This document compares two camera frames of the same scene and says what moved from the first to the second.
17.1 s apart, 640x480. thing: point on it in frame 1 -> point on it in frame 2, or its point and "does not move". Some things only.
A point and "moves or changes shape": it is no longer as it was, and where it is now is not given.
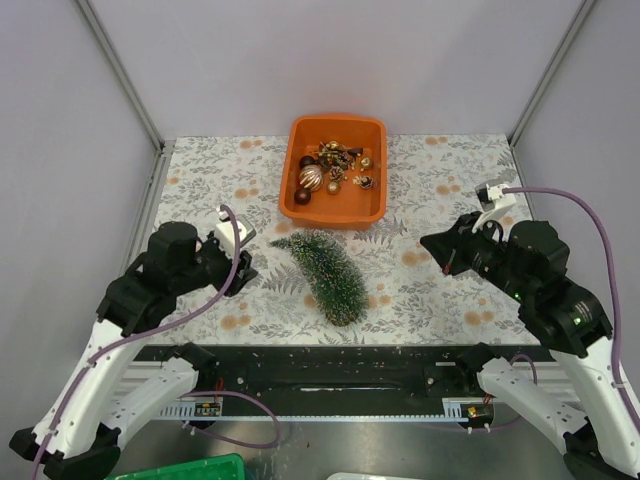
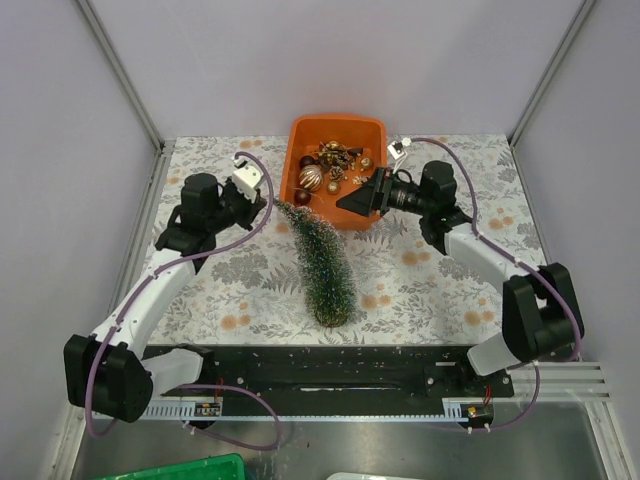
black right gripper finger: x=443 y=243 -> x=363 y=201
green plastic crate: x=220 y=467 does not move
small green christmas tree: x=335 y=281 moves or changes shape
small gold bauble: x=333 y=187 does not move
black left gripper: x=243 y=274 -> x=252 y=209
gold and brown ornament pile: x=336 y=157 does not move
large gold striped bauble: x=311 y=177 does not move
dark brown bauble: x=302 y=196 does not move
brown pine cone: x=336 y=173 does not move
